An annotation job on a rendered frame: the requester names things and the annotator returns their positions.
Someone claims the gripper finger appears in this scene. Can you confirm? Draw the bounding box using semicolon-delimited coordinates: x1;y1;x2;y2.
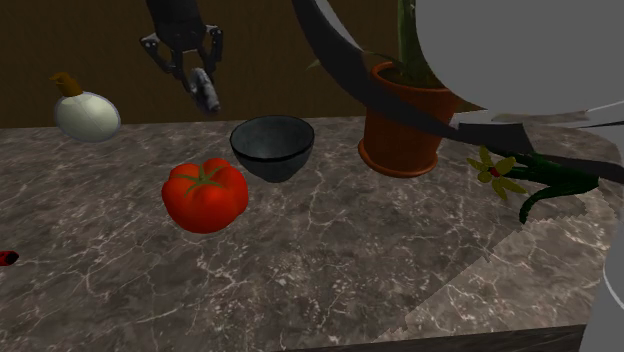
139;31;195;95
188;24;225;116

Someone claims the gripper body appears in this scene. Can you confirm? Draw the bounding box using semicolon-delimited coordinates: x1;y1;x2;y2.
145;0;205;54

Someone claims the dark grey bowl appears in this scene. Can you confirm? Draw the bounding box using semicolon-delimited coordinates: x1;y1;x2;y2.
229;114;316;184

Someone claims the round white bottle brown stopper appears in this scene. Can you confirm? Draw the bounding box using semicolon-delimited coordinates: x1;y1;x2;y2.
49;71;122;144

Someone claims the red tomato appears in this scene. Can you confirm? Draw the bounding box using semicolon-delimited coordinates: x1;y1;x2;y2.
161;157;250;235

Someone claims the green plant in terracotta pot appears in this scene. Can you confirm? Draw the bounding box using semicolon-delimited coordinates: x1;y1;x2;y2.
305;0;485;179

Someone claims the yellow flower with green stem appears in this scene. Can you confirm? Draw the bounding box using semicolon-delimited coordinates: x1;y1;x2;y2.
466;145;600;226

